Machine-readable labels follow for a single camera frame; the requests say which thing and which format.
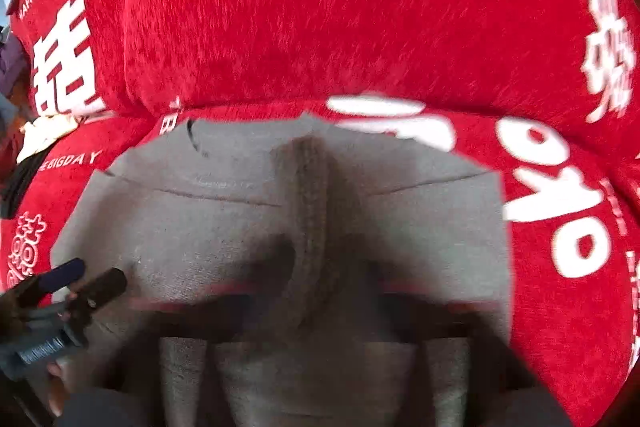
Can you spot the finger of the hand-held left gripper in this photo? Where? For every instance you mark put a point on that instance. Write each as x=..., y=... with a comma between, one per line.
x=64, y=273
x=102, y=285

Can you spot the red printed sofa cover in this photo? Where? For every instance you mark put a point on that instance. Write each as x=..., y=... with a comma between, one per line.
x=320, y=7

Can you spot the person's left hand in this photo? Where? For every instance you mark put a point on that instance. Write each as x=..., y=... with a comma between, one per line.
x=61, y=384

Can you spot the cream cloth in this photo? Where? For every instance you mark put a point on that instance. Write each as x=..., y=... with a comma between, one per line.
x=47, y=134

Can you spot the black cloth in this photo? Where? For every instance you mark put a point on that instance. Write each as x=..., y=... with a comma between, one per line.
x=20, y=184

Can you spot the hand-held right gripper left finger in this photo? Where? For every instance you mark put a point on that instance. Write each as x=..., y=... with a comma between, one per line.
x=220, y=318

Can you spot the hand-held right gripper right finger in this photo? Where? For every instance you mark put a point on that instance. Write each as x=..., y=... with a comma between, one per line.
x=425, y=318

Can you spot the grey pants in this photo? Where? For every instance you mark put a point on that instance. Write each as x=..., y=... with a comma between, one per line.
x=225, y=207

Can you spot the purple cloth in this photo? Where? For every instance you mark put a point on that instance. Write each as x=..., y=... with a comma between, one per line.
x=11, y=64

